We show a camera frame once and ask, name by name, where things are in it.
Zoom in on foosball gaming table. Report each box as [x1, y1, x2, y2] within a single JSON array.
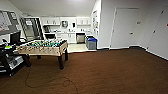
[[14, 38, 70, 71]]

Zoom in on grey bin green lid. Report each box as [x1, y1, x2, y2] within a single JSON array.
[[84, 35, 94, 49]]

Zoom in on grey bin blue lid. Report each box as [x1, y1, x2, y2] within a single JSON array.
[[87, 37, 99, 51]]

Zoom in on white sink base cabinet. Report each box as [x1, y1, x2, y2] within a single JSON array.
[[59, 32, 77, 45]]

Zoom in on notice poster board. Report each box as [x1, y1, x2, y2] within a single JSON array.
[[91, 9, 99, 35]]

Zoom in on dark coffee machine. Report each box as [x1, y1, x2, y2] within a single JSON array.
[[42, 25, 51, 34]]

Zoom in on plain white door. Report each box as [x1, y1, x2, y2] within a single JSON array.
[[109, 6, 141, 51]]

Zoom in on dark refrigerator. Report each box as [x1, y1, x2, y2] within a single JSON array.
[[19, 16, 46, 41]]

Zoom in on black laptop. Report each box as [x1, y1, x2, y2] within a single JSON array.
[[8, 29, 23, 46]]

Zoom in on small green cart item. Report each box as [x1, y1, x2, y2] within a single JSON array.
[[4, 44, 13, 51]]

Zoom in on white door with sign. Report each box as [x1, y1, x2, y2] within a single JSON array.
[[147, 5, 168, 62]]

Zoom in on grey pin board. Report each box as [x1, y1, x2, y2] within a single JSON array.
[[0, 9, 22, 35]]

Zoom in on white three-door wall cabinet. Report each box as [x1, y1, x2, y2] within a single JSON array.
[[75, 16, 92, 27]]

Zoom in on white two-door wall cabinet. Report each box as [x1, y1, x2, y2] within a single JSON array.
[[41, 16, 62, 27]]

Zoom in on dark floor cable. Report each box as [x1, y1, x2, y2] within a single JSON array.
[[24, 64, 80, 94]]

